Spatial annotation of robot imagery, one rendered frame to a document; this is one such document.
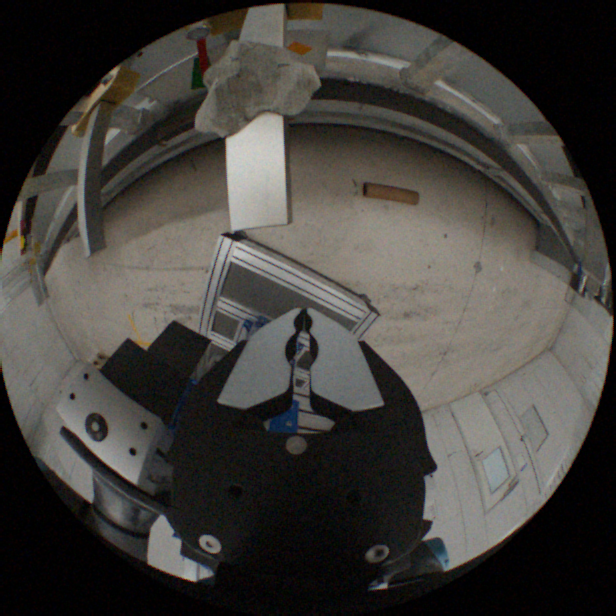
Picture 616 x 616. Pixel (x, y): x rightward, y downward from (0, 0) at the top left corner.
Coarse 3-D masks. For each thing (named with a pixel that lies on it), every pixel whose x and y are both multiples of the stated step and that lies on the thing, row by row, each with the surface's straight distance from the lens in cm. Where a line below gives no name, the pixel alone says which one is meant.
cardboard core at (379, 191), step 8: (368, 184) 94; (376, 184) 96; (368, 192) 93; (376, 192) 94; (384, 192) 96; (392, 192) 98; (400, 192) 100; (408, 192) 103; (416, 192) 107; (392, 200) 101; (400, 200) 101; (408, 200) 103; (416, 200) 105
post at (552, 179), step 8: (544, 176) 76; (552, 176) 75; (560, 176) 75; (568, 176) 74; (544, 184) 78; (552, 184) 76; (560, 184) 74; (568, 184) 73; (576, 184) 73; (576, 192) 75
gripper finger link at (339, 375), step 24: (312, 312) 11; (312, 336) 9; (336, 336) 9; (336, 360) 8; (360, 360) 8; (312, 384) 7; (336, 384) 7; (360, 384) 7; (312, 408) 8; (336, 408) 7; (360, 408) 7
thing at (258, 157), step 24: (264, 24) 20; (264, 120) 11; (288, 120) 14; (240, 144) 10; (264, 144) 10; (288, 144) 12; (240, 168) 10; (264, 168) 10; (288, 168) 11; (240, 192) 10; (264, 192) 9; (288, 192) 10; (240, 216) 10; (264, 216) 9; (288, 216) 9
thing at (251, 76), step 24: (240, 48) 15; (264, 48) 13; (216, 72) 14; (240, 72) 12; (264, 72) 12; (288, 72) 11; (312, 72) 12; (216, 96) 10; (240, 96) 11; (264, 96) 11; (288, 96) 10; (312, 96) 11; (216, 120) 11; (240, 120) 11
